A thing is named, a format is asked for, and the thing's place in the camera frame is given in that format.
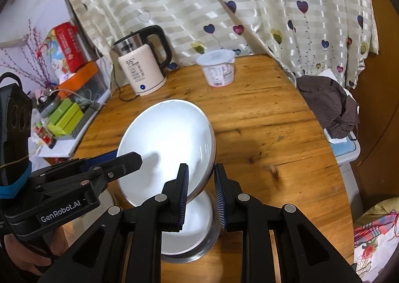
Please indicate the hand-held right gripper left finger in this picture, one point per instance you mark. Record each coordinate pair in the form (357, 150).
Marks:
(184, 195)

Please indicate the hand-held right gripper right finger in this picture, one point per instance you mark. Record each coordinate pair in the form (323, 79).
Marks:
(219, 195)

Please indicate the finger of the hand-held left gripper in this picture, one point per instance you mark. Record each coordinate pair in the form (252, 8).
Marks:
(124, 161)
(99, 157)

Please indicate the white bowl with blue stripe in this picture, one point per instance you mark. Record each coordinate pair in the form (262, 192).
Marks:
(196, 217)
(168, 139)

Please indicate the stainless steel bowl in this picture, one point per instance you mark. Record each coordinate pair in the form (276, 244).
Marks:
(199, 255)

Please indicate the person's left hand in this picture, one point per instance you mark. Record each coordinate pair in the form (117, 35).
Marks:
(21, 255)

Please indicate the small jar with red label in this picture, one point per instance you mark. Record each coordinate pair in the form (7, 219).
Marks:
(45, 138)

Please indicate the grey round device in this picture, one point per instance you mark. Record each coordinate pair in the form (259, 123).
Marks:
(50, 107)

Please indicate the black white striped box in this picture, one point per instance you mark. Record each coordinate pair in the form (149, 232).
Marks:
(92, 114)

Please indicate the lime green box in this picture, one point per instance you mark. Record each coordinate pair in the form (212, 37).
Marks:
(73, 119)
(64, 108)

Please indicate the purple decorative branches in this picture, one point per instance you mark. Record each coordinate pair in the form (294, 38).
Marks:
(37, 61)

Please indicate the colourful printed box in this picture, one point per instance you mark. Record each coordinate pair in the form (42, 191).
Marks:
(53, 63)

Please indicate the clear box with orange lid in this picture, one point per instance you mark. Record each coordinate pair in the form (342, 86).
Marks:
(84, 74)

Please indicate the cream electric kettle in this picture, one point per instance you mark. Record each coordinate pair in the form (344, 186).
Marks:
(140, 68)

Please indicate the red box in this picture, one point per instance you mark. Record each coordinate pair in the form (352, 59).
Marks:
(70, 46)

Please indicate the white plastic tub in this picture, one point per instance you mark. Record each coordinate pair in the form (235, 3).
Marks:
(218, 71)

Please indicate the white bin with blue lid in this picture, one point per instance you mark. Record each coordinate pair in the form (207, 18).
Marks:
(346, 152)

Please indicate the brown striped cloth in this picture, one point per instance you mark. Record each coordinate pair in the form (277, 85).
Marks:
(327, 105)

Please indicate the printed blanket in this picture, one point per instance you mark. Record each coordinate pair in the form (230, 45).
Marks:
(374, 239)

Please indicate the wooden cabinet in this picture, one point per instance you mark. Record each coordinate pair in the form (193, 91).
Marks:
(383, 83)

